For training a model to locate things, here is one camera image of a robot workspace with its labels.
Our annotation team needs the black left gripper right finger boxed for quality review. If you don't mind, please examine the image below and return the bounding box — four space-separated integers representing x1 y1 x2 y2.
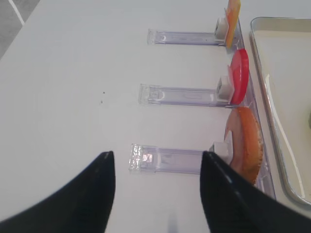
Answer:
200 151 311 233

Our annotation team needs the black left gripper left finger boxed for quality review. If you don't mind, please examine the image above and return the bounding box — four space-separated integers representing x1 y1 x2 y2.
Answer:
0 151 115 233

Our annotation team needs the red tomato slice in rack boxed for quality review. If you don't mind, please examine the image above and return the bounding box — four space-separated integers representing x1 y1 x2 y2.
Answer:
229 49 249 105

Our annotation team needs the yellow cheese slice in rack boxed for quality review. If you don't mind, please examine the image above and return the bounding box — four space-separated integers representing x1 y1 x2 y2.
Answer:
225 0 241 49

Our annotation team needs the orange bun slice in rack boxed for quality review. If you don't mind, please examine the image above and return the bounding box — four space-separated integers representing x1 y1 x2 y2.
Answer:
224 107 263 185

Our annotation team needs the clear acrylic left food rack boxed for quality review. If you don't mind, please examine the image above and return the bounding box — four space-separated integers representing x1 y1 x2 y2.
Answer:
138 18 276 198

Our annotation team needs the white metal tray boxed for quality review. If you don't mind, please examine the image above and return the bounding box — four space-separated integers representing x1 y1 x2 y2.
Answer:
250 17 311 205

